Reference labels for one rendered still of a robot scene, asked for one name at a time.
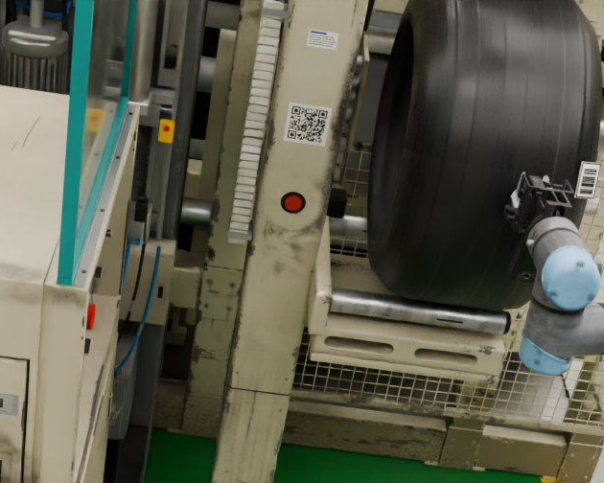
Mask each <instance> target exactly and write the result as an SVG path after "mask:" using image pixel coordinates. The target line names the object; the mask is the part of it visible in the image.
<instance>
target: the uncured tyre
mask: <svg viewBox="0 0 604 483"><path fill-rule="evenodd" d="M601 111H602V65H601V56H600V50H599V45H598V40H597V37H596V33H595V31H594V28H593V26H592V24H591V22H590V21H589V19H588V18H587V17H586V15H585V14H584V13H583V12H582V10H581V9H580V8H579V6H578V5H577V3H576V2H575V1H574V0H408V2H407V5H406V8H405V10H404V13H403V16H402V19H401V22H400V25H399V28H398V31H397V33H396V37H395V40H394V43H393V47H392V50H391V53H390V57H389V61H388V64H387V68H386V72H385V76H384V80H383V89H382V94H381V98H380V103H379V108H378V114H377V120H376V125H375V132H374V139H373V146H372V153H371V161H370V171H369V181H368V196H367V250H368V258H369V263H370V266H371V268H372V269H373V271H374V272H375V273H376V274H377V275H378V277H379V278H380V279H381V280H382V282H383V283H384V284H385V285H386V287H387V288H388V289H389V290H390V291H392V292H394V293H396V294H398V295H401V296H403V297H405V298H407V299H413V300H421V301H428V302H434V303H441V304H449V305H456V306H462V307H470V308H477V309H484V310H490V311H497V310H499V309H500V308H502V307H515V306H519V307H517V308H516V309H518V308H520V307H522V306H523V305H525V304H526V303H528V302H529V301H530V299H531V295H532V290H533V287H534V283H528V282H522V281H516V280H511V279H510V264H511V262H512V260H513V257H514V255H515V253H516V250H517V248H518V246H519V244H520V241H521V239H522V237H523V235H522V234H519V233H518V232H516V231H515V230H513V227H512V224H510V223H507V220H506V219H505V217H504V216H503V211H504V207H505V205H507V204H508V202H509V199H510V196H511V195H512V194H513V192H514V191H515V190H517V187H518V184H519V181H520V178H521V175H522V173H523V172H525V176H526V178H527V179H528V176H529V175H532V176H540V177H541V179H542V180H543V178H544V176H545V175H547V176H548V179H549V182H550V184H551V186H550V188H552V184H557V185H562V186H563V188H564V184H565V181H566V180H567V181H568V182H569V184H570V186H571V187H572V189H573V191H574V192H575V190H576V185H577V181H578V176H579V172H580V167H581V162H593V163H595V160H596V155H597V148H598V141H599V133H600V124H601ZM421 289H427V290H421ZM428 290H434V291H428ZM436 291H441V292H436ZM442 292H448V293H442ZM449 293H455V294H461V295H455V294H449Z"/></svg>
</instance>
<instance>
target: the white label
mask: <svg viewBox="0 0 604 483"><path fill-rule="evenodd" d="M600 168H601V163H593V162H581V167H580V172H579V176H578V181H577V185H576V190H575V195H574V197H578V198H590V199H594V196H595V191H596V187H597V182H598V177H599V173H600Z"/></svg>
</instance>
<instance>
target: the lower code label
mask: <svg viewBox="0 0 604 483"><path fill-rule="evenodd" d="M331 113H332V108H328V107H322V106H315V105H308V104H302V103H290V105H289V110H288V116H287V121H286V127H285V133H284V139H283V141H290V142H296V143H302V144H309V145H316V146H322V147H325V143H326V138H327V133H328V128H329V124H330V118H331Z"/></svg>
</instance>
